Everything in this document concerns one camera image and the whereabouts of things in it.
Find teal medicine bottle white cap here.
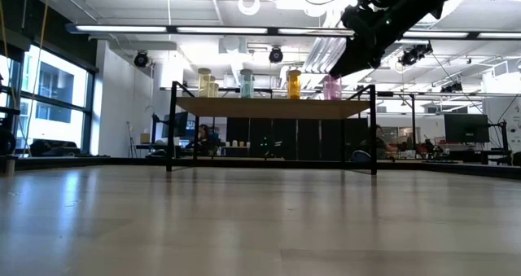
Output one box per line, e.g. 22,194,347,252
239,68,255,99

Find orange medicine bottle white cap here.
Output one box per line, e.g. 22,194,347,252
287,68,302,100

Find long ceiling light strip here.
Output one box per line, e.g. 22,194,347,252
64,22,521,41

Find wooden shelf black metal frame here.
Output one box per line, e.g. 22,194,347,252
165,80,378,176

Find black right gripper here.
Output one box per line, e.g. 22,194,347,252
328,3,408,79

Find black cabinet row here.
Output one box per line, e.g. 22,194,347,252
225,116,370,161

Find large black monitor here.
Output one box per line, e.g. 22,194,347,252
443,112,491,144

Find yellow power cord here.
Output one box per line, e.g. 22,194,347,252
22,0,52,157

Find white ceiling ring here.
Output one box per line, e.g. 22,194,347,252
237,0,261,17

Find pale hanging cord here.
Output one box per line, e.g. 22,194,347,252
0,0,20,108

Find black ceiling spotlight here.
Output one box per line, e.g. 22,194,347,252
268,46,284,64
133,50,150,68

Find pink medicine bottle white cap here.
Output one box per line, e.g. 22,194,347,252
322,74,343,102

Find window wall black frames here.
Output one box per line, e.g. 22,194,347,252
0,43,99,160

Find black ceiling track camera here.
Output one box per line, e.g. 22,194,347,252
440,79,464,94
397,42,434,68

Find black sofa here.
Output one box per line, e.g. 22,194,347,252
28,138,81,158

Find thin tripod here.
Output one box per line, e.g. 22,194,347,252
125,120,138,159

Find small black monitor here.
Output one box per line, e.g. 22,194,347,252
161,111,190,139

